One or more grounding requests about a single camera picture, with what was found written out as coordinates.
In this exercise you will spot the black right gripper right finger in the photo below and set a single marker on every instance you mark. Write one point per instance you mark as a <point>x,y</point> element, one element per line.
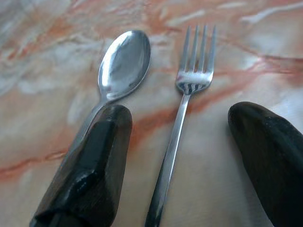
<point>272,156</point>

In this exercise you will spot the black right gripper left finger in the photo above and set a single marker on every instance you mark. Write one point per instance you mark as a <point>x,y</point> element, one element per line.
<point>90,170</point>

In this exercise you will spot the silver metal fork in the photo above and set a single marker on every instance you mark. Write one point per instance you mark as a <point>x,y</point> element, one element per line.
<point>180,118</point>

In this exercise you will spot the silver metal spoon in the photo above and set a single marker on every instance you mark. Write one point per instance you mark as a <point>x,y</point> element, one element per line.
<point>125,66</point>

